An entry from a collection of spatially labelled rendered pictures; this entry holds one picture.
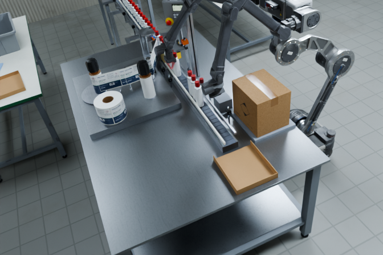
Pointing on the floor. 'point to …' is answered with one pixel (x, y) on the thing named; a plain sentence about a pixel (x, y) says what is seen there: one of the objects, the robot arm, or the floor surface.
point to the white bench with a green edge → (9, 64)
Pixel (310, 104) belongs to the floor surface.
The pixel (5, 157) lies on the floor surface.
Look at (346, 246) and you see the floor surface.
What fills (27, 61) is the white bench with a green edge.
